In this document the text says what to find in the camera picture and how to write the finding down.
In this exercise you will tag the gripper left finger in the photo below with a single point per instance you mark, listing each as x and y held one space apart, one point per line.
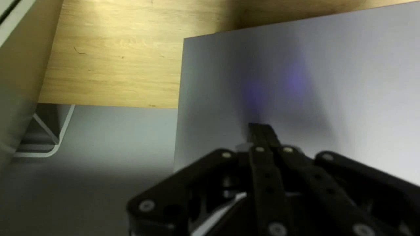
183 186

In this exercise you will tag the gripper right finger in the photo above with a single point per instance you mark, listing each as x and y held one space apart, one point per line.
354 177

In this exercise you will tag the white cabinet drawer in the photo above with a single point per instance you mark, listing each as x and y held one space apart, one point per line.
328 82

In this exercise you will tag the wooden desk with white frame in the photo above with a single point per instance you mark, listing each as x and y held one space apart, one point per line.
124 55

